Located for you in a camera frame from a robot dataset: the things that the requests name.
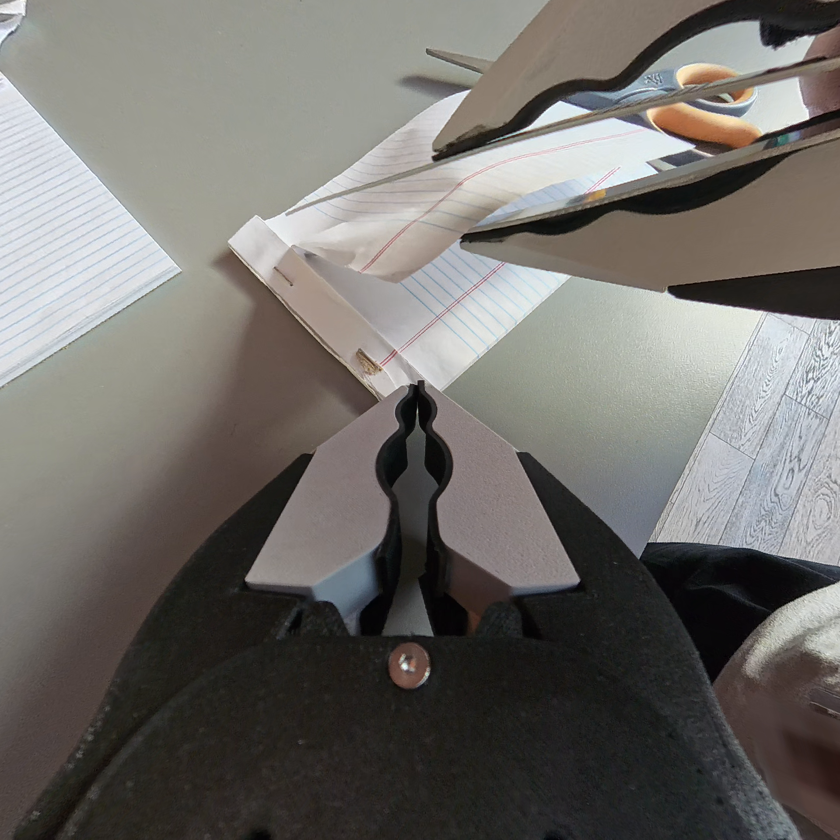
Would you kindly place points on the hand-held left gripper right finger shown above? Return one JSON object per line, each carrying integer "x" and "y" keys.
{"x": 505, "y": 525}

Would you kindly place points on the folded white paper scrap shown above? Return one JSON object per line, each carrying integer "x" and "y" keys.
{"x": 10, "y": 16}

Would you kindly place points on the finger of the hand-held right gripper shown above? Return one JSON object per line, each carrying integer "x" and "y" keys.
{"x": 577, "y": 46}
{"x": 722, "y": 243}

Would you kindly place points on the person's black pants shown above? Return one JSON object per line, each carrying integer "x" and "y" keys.
{"x": 754, "y": 604}

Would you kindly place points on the lined paper sheet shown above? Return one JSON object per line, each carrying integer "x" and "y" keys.
{"x": 394, "y": 216}

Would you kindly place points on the grey orange scissors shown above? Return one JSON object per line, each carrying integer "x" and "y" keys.
{"x": 702, "y": 124}

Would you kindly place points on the person's right hand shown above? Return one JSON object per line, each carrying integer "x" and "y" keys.
{"x": 825, "y": 95}

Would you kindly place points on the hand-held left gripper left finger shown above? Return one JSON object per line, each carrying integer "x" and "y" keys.
{"x": 321, "y": 525}

